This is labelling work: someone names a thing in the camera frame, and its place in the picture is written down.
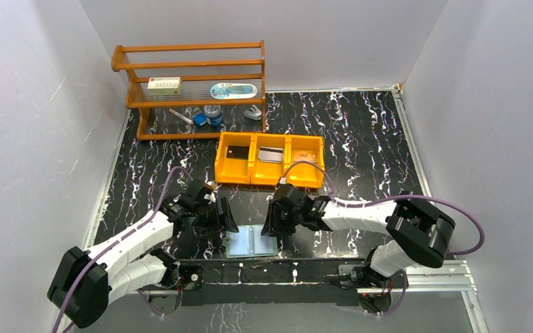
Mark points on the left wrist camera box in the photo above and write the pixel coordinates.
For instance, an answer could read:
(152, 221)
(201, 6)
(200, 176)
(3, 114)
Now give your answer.
(210, 186)

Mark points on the bronze card in bin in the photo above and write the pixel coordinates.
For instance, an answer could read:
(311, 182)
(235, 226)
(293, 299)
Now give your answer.
(304, 155)

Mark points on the blue white jar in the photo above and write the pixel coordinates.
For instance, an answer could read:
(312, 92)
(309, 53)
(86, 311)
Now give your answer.
(213, 114)

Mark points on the white marker pen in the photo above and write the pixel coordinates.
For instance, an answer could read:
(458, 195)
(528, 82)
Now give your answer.
(181, 116)

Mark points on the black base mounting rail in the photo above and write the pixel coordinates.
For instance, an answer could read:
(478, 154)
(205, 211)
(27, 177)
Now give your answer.
(338, 281)

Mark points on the black VIP card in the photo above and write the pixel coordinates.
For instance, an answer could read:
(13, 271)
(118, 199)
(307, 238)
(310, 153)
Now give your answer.
(237, 152)

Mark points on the yellow three-compartment bin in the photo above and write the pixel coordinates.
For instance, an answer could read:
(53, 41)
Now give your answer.
(253, 172)

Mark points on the orange wooden shelf rack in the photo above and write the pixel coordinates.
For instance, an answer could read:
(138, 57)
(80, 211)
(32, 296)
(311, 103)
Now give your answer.
(200, 66)

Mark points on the blue blister pack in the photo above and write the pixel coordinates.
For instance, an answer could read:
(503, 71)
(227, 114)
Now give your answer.
(223, 91)

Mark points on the white red box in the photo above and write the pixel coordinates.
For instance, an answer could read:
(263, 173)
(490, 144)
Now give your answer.
(164, 86)

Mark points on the small blue block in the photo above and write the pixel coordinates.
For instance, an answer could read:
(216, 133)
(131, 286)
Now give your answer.
(199, 119)

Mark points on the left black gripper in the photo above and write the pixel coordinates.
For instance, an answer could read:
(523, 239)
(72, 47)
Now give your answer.
(220, 214)

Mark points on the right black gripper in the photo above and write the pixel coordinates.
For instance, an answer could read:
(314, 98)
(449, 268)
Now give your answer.
(275, 216)

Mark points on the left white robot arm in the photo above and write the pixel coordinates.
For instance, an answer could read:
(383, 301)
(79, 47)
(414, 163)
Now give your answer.
(89, 280)

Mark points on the green card holder wallet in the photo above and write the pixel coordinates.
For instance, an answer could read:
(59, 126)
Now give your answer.
(249, 242)

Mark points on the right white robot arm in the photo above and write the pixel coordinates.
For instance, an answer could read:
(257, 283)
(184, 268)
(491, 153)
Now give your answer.
(420, 232)

